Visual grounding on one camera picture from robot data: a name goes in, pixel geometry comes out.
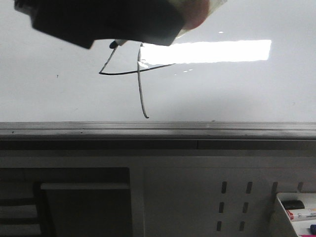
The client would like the red capped white marker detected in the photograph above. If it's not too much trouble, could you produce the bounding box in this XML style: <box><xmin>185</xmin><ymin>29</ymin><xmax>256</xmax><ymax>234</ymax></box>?
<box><xmin>286</xmin><ymin>208</ymin><xmax>316</xmax><ymax>222</ymax></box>

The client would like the black marker in tray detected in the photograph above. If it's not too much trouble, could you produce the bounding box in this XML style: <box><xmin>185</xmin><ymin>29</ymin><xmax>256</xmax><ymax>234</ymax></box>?
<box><xmin>281</xmin><ymin>200</ymin><xmax>305</xmax><ymax>210</ymax></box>

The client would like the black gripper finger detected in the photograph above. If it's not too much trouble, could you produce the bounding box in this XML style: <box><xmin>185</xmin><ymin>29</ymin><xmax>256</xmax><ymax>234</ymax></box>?
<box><xmin>14</xmin><ymin>0</ymin><xmax>185</xmax><ymax>49</ymax></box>

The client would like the blue marker in tray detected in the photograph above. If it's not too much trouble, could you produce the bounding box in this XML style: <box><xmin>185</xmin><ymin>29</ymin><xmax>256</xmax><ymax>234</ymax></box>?
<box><xmin>310</xmin><ymin>224</ymin><xmax>316</xmax><ymax>235</ymax></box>

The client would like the white whiteboard with metal frame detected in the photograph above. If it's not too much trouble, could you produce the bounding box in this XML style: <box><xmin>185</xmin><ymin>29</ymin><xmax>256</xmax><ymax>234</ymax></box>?
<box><xmin>0</xmin><ymin>0</ymin><xmax>316</xmax><ymax>150</ymax></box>

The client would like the white pegboard panel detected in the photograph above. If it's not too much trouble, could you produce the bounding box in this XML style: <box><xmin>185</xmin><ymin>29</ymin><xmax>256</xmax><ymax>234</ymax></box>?
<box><xmin>130</xmin><ymin>157</ymin><xmax>316</xmax><ymax>237</ymax></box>

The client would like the white taped whiteboard marker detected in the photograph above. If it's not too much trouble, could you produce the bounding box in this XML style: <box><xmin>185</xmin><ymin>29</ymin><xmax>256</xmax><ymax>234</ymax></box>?
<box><xmin>104</xmin><ymin>0</ymin><xmax>225</xmax><ymax>46</ymax></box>

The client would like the white marker tray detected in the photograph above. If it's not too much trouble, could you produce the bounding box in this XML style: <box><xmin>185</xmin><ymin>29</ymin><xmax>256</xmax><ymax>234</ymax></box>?
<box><xmin>270</xmin><ymin>193</ymin><xmax>316</xmax><ymax>237</ymax></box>

